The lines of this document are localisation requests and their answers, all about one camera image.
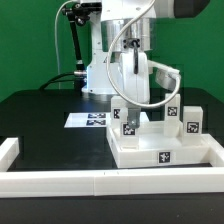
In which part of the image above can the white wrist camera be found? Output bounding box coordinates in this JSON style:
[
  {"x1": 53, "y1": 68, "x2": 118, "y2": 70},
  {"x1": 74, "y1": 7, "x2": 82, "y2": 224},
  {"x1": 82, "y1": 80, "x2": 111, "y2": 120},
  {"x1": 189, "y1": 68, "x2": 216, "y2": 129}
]
[{"x1": 151, "y1": 61, "x2": 180, "y2": 91}]

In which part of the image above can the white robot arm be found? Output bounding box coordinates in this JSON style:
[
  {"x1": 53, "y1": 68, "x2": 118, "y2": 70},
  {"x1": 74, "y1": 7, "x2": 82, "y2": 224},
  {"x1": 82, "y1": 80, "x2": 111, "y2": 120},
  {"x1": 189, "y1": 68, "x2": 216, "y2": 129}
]
[{"x1": 62, "y1": 0, "x2": 210, "y2": 129}]

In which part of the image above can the black cable bundle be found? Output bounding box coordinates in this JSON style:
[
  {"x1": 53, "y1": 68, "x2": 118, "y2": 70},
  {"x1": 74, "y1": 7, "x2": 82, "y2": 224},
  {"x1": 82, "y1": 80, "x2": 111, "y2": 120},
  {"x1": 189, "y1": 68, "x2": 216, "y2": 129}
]
[{"x1": 38, "y1": 3, "x2": 88, "y2": 91}]

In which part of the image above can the white U-shaped fence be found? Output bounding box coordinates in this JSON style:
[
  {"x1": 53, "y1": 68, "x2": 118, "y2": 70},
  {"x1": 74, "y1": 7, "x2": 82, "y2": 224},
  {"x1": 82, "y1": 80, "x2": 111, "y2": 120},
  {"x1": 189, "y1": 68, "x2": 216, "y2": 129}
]
[{"x1": 0, "y1": 136, "x2": 224, "y2": 198}]

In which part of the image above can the white square table top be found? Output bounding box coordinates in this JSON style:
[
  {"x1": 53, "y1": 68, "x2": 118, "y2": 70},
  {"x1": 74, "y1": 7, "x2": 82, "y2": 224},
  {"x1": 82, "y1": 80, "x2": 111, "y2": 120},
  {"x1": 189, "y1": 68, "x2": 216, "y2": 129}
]
[{"x1": 105, "y1": 121, "x2": 224, "y2": 169}]

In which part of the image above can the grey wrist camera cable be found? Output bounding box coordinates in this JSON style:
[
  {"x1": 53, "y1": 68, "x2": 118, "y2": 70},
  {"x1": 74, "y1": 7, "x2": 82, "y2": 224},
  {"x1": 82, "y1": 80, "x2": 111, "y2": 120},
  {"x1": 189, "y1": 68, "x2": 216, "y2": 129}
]
[{"x1": 105, "y1": 0, "x2": 182, "y2": 109}]

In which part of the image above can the white marker sheet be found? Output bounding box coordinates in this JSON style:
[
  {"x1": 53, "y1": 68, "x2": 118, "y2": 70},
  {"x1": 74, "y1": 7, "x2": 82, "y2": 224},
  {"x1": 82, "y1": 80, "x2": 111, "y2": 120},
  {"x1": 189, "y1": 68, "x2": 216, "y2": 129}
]
[{"x1": 64, "y1": 111, "x2": 150, "y2": 129}]

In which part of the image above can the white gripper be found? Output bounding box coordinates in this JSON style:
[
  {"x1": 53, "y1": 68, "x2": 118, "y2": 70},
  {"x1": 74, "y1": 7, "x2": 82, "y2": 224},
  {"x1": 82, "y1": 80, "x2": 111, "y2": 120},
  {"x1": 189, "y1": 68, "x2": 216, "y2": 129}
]
[{"x1": 107, "y1": 50, "x2": 150, "y2": 128}]

